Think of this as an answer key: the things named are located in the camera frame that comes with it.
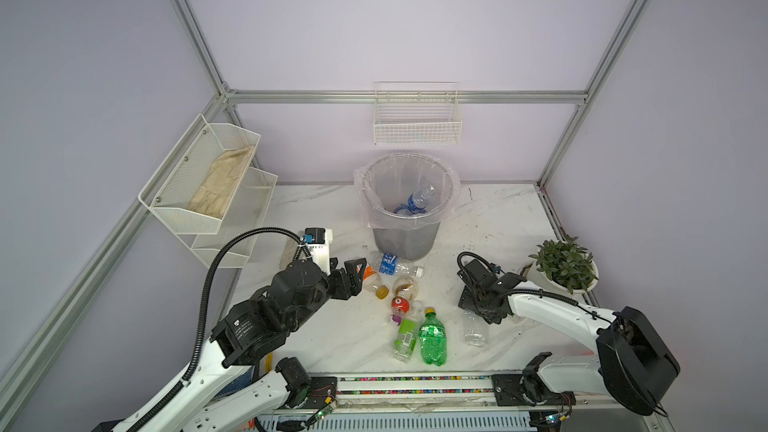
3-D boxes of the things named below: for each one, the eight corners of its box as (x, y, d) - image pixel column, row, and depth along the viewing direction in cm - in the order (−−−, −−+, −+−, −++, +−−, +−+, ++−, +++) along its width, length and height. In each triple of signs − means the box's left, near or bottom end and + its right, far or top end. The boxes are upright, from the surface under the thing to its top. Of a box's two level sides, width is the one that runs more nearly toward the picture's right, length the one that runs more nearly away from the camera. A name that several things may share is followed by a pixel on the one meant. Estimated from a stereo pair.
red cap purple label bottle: (391, 324, 85) (391, 320, 82) (391, 301, 89) (391, 296, 87) (409, 324, 85) (410, 320, 82) (408, 301, 89) (409, 296, 87)
